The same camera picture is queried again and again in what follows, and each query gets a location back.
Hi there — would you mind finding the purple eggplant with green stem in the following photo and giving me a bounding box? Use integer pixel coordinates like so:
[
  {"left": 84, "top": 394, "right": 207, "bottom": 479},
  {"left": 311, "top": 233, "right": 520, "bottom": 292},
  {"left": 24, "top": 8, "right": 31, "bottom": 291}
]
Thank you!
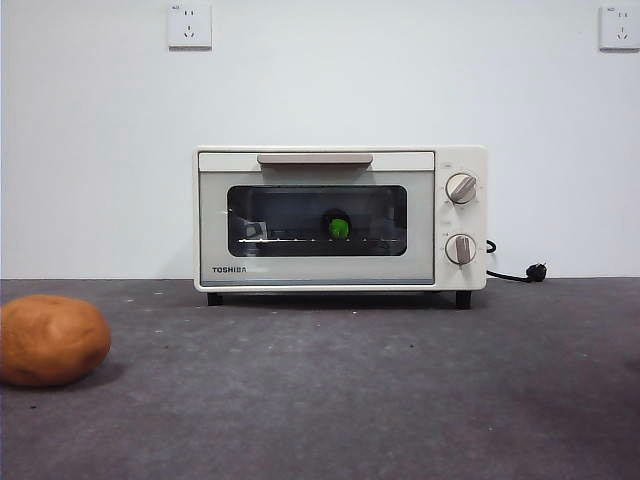
[{"left": 319, "top": 207, "right": 353, "bottom": 240}]

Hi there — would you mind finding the white wall socket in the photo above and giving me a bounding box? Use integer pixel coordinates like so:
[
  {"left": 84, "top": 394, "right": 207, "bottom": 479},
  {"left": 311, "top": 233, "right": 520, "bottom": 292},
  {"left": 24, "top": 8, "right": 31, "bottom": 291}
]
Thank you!
[
  {"left": 167, "top": 3, "right": 213, "bottom": 50},
  {"left": 599, "top": 5, "right": 640, "bottom": 51}
]

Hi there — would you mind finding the black oven power cable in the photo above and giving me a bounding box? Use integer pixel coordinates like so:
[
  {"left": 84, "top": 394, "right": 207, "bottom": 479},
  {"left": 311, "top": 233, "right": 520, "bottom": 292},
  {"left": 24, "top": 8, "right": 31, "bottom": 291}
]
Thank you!
[{"left": 483, "top": 236, "right": 549, "bottom": 284}]

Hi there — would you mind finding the metal wire oven rack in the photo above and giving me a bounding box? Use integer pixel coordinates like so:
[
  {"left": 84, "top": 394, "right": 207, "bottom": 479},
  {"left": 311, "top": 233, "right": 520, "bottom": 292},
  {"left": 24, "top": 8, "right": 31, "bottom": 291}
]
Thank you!
[{"left": 238, "top": 235, "right": 401, "bottom": 245}]

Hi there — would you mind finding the cream oven timer knob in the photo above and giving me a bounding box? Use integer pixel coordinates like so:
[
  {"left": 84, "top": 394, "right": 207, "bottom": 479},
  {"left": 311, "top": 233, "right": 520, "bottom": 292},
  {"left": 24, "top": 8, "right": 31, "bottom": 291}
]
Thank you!
[{"left": 444, "top": 232, "right": 478, "bottom": 265}]

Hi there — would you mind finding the cream oven temperature knob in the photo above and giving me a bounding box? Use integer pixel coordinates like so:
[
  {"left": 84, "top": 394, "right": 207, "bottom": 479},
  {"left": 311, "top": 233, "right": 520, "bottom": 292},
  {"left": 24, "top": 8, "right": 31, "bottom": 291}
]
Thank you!
[{"left": 444, "top": 172, "right": 479, "bottom": 205}]

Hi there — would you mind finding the glass oven door with handle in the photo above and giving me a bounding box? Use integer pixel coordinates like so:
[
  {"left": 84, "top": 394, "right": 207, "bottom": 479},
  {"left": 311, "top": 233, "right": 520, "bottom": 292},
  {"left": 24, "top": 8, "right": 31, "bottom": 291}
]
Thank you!
[{"left": 198, "top": 151, "right": 436, "bottom": 287}]

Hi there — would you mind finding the brown potato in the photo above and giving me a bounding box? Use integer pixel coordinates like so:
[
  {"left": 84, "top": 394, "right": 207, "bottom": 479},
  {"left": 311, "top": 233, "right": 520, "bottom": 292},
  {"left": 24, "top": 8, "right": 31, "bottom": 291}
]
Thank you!
[{"left": 0, "top": 294, "right": 112, "bottom": 387}]

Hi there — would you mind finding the cream Toshiba toaster oven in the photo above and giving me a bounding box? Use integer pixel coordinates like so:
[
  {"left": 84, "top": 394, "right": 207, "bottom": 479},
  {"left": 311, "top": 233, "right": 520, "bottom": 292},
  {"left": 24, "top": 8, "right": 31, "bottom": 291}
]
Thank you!
[{"left": 193, "top": 145, "right": 489, "bottom": 310}]

